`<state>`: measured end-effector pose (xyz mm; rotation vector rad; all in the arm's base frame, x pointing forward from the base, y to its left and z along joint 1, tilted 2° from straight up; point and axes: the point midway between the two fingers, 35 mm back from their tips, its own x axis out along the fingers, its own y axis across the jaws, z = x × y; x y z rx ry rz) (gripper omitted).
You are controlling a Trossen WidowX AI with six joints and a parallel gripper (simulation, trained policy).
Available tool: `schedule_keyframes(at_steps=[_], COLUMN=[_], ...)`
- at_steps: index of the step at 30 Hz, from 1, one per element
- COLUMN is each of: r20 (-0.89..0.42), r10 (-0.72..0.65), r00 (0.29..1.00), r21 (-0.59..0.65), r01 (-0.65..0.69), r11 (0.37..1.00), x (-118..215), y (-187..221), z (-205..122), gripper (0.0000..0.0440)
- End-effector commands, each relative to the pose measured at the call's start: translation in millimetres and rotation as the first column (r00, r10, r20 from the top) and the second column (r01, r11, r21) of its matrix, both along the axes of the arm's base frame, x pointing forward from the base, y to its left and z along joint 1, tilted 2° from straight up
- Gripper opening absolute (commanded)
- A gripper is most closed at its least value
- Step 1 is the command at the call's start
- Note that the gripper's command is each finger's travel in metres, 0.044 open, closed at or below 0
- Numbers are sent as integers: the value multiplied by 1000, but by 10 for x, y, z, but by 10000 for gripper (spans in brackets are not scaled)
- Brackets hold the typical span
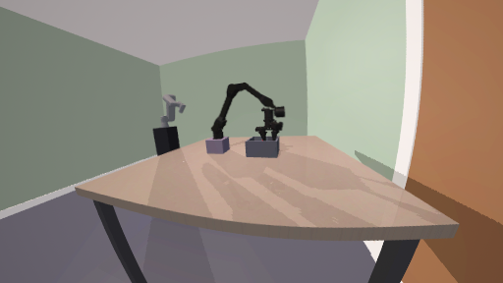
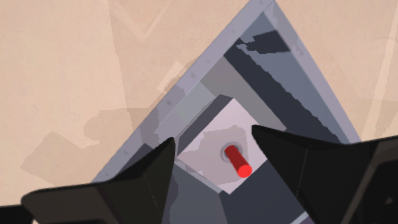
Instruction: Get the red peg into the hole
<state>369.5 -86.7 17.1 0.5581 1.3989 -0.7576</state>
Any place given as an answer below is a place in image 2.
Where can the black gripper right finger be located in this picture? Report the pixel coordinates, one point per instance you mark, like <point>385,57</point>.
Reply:
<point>327,179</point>

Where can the red peg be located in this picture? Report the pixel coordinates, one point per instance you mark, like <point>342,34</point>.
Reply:
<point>238,161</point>

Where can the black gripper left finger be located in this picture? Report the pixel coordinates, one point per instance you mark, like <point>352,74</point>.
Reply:
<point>136,196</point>

